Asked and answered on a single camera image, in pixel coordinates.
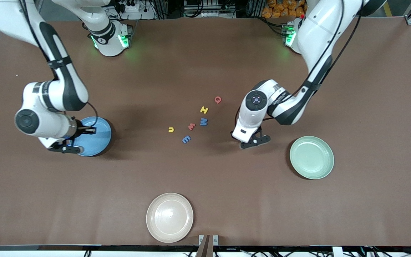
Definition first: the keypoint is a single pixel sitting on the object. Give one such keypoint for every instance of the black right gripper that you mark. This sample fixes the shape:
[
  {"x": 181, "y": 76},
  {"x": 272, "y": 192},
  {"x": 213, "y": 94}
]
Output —
[{"x": 80, "y": 129}]

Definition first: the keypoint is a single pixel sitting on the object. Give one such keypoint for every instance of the blue foam letter M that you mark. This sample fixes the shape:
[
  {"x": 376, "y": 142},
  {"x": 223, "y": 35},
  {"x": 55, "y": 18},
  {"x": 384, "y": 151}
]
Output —
[{"x": 203, "y": 123}]

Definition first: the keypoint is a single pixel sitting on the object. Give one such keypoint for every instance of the red foam letter Q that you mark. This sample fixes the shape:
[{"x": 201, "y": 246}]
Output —
[{"x": 216, "y": 100}]

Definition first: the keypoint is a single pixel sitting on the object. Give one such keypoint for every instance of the yellow foam letter H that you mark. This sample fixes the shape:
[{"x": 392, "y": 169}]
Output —
[{"x": 204, "y": 110}]

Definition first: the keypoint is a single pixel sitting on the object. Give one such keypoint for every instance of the red foam letter w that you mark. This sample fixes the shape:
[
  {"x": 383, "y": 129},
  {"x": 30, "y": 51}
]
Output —
[{"x": 191, "y": 127}]

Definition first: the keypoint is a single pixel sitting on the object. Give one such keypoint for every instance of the blue three-pronged foam letter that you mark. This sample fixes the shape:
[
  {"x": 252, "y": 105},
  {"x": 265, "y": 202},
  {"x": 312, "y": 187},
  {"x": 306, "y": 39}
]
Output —
[{"x": 186, "y": 139}]

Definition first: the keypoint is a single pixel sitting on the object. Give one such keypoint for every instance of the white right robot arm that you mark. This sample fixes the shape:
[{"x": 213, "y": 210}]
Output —
[{"x": 54, "y": 125}]

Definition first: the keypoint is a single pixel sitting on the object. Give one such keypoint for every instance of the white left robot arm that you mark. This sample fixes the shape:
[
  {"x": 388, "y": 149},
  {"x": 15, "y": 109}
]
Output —
[{"x": 316, "y": 35}]

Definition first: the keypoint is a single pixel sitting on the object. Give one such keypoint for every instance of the blue round plate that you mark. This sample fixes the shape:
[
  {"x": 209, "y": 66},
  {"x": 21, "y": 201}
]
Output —
[{"x": 98, "y": 142}]

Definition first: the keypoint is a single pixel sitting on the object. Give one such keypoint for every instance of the pale green round plate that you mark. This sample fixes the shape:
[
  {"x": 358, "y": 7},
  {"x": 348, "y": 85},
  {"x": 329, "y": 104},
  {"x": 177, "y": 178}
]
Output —
[{"x": 312, "y": 167}]

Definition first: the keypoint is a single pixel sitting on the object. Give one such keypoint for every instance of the brown table cover sheet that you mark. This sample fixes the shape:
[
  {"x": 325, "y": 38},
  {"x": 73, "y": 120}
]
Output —
[{"x": 227, "y": 200}]

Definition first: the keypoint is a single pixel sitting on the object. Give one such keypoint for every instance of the beige round plate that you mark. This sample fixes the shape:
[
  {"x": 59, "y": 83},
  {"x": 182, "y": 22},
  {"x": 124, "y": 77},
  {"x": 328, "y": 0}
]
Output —
[{"x": 170, "y": 217}]

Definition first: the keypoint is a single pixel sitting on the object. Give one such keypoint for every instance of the orange packaged goods pile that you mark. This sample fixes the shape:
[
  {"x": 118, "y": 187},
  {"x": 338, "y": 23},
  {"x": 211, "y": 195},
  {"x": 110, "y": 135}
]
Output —
[{"x": 280, "y": 9}]

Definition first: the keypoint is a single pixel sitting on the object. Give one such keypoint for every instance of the dark equipment rack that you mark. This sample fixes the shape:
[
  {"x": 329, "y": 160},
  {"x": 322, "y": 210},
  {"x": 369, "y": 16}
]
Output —
[{"x": 191, "y": 9}]

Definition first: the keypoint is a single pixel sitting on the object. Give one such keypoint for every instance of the white power strip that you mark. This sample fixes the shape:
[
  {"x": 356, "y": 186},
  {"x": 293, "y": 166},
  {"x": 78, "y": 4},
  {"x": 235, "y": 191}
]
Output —
[{"x": 143, "y": 16}]

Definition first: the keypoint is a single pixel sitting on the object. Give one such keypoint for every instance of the white table edge frame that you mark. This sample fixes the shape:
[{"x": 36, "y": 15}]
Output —
[{"x": 48, "y": 254}]

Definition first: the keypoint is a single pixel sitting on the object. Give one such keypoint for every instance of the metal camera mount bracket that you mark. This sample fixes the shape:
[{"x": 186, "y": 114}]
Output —
[{"x": 205, "y": 242}]

